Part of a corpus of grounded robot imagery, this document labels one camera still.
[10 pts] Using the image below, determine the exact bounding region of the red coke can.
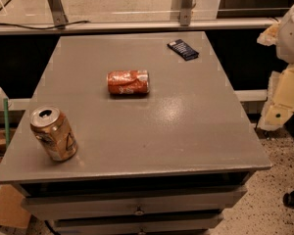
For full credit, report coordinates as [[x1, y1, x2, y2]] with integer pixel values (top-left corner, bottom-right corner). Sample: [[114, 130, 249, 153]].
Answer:
[[107, 70, 149, 95]]

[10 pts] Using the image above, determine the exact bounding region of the metal window bracket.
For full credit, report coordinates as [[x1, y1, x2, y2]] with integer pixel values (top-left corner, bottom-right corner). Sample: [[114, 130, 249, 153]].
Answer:
[[179, 0, 193, 26], [47, 0, 69, 29]]

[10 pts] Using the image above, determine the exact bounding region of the grey drawer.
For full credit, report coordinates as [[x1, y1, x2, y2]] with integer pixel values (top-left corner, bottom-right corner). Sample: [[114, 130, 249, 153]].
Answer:
[[54, 211, 223, 235], [22, 186, 247, 220]]

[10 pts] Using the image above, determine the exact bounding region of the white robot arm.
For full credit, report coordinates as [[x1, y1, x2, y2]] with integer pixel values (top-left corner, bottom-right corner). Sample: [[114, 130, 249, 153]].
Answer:
[[257, 5, 294, 131]]

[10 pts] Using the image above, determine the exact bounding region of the lower grey drawer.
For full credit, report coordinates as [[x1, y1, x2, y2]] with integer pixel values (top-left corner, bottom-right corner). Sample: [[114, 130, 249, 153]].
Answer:
[[54, 211, 223, 235]]

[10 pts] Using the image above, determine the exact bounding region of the left metal window bracket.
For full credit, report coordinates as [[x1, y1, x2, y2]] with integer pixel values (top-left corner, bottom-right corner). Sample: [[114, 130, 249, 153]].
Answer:
[[47, 0, 69, 29]]

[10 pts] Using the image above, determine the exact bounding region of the right metal window bracket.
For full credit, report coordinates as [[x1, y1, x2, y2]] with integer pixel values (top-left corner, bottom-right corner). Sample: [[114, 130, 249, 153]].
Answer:
[[179, 0, 193, 26]]

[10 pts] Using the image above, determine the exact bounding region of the black chair caster wheel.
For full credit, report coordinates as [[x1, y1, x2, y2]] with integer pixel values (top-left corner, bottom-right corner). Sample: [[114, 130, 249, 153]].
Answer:
[[283, 190, 294, 209]]

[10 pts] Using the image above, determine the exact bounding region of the upper grey drawer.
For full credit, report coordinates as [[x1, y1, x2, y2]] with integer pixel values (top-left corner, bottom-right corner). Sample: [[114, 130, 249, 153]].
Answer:
[[22, 186, 247, 220]]

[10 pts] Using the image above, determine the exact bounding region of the brown cardboard box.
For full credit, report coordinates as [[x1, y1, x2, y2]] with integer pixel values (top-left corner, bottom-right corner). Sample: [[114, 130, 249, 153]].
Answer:
[[0, 185, 31, 229]]

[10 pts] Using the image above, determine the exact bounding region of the green vertical rod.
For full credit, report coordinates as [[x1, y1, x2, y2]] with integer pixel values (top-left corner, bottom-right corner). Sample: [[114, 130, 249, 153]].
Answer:
[[3, 98, 10, 149]]

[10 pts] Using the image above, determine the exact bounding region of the gold upright soda can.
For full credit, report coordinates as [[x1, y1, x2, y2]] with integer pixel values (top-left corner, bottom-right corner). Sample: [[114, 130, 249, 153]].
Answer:
[[29, 106, 77, 162]]

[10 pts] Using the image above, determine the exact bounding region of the black cable on ledge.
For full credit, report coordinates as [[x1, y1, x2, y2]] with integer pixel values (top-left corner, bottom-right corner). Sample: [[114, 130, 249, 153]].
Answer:
[[0, 20, 91, 30]]

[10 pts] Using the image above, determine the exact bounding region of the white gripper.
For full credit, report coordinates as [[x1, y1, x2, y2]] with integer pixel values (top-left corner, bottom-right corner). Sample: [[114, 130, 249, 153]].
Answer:
[[257, 23, 294, 131]]

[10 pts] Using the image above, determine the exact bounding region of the grey drawer cabinet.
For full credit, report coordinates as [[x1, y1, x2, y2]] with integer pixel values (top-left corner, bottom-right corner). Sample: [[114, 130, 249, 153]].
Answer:
[[0, 31, 273, 235]]

